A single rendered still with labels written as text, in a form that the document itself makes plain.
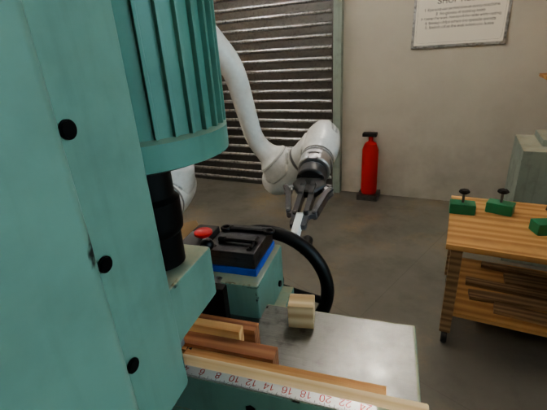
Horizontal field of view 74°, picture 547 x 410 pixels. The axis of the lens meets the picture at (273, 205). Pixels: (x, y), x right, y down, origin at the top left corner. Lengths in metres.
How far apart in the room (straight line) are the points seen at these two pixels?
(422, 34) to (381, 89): 0.49
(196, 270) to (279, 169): 0.69
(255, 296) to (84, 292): 0.41
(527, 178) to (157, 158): 2.33
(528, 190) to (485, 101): 1.03
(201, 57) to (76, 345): 0.23
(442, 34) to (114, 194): 3.12
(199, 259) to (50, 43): 0.28
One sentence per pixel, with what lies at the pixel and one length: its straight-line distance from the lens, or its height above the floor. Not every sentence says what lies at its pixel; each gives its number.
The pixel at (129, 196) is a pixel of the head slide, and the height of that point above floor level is 1.20.
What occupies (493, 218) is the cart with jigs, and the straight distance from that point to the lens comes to 1.94.
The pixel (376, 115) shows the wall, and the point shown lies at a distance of 3.38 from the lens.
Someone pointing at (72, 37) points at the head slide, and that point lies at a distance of 0.24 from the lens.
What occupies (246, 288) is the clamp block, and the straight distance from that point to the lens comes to 0.57.
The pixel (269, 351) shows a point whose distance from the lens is 0.48.
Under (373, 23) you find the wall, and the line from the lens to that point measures 3.35.
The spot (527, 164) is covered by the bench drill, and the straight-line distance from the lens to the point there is 2.48.
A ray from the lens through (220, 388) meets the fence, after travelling 0.45.
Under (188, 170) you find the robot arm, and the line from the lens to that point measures 1.29.
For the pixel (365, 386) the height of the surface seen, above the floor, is 0.94.
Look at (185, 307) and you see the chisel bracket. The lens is 0.42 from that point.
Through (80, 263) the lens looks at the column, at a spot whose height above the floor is 1.20.
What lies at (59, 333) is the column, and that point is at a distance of 0.18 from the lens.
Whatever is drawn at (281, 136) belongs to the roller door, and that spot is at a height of 0.52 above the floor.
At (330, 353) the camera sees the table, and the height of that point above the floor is 0.90.
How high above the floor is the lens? 1.28
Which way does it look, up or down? 23 degrees down
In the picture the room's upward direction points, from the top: 4 degrees counter-clockwise
